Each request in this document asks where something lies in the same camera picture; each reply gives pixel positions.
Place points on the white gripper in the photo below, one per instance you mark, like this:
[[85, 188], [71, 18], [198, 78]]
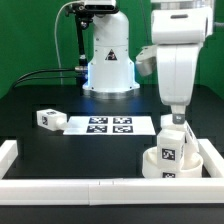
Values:
[[176, 69]]

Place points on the white round stool seat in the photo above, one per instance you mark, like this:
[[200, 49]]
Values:
[[192, 166]]

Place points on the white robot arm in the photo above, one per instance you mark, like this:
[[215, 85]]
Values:
[[110, 70]]

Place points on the white marker sheet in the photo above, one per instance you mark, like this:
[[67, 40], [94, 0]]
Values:
[[110, 125]]

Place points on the white U-shaped frame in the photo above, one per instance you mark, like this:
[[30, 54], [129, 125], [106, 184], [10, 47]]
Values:
[[114, 191]]

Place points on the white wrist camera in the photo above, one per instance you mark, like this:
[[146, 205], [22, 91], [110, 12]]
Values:
[[184, 26]]

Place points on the black camera on stand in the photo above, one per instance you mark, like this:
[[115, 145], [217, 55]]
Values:
[[84, 11]]

